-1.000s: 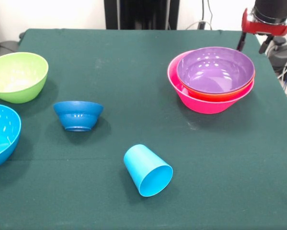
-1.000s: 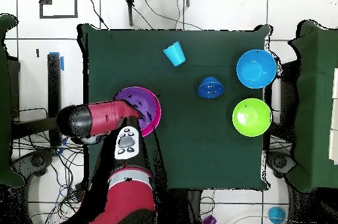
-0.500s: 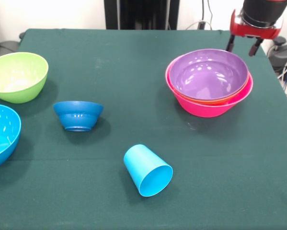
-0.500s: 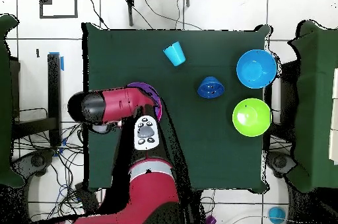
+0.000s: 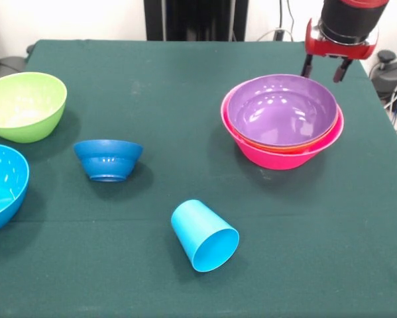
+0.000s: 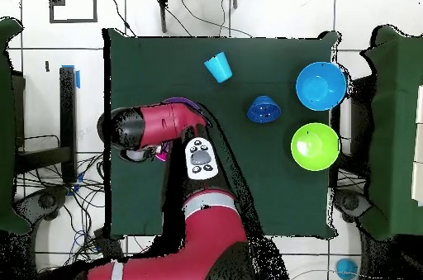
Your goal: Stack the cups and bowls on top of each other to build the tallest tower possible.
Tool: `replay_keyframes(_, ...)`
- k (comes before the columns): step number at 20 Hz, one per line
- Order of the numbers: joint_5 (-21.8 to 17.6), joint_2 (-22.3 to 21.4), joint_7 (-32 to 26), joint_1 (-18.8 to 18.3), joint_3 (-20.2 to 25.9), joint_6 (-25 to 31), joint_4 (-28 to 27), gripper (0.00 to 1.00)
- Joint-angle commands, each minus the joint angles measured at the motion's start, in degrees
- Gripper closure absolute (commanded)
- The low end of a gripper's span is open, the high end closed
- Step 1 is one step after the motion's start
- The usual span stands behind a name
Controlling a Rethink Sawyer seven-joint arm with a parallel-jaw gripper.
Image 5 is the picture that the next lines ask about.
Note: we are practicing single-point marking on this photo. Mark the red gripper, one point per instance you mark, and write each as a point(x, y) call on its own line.
point(337, 49)

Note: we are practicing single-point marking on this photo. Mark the purple bowl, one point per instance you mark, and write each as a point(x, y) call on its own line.
point(281, 109)

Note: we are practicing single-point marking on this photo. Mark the large orange bowl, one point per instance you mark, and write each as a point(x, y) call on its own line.
point(284, 149)

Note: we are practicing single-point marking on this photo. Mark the pink bowl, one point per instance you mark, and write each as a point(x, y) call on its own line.
point(277, 160)

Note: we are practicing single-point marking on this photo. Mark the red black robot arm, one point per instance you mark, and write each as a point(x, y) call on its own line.
point(350, 16)

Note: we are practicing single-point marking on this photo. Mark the dark green table cloth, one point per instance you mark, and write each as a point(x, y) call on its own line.
point(185, 165)

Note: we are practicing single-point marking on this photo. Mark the light blue cup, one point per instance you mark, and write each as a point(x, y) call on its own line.
point(198, 228)

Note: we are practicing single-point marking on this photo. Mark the small dark blue bowl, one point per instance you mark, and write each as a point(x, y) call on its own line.
point(107, 162)

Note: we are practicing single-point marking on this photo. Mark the lime green bowl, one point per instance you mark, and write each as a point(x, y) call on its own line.
point(26, 106)

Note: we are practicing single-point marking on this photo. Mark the light blue bowl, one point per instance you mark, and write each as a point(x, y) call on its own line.
point(2, 189)

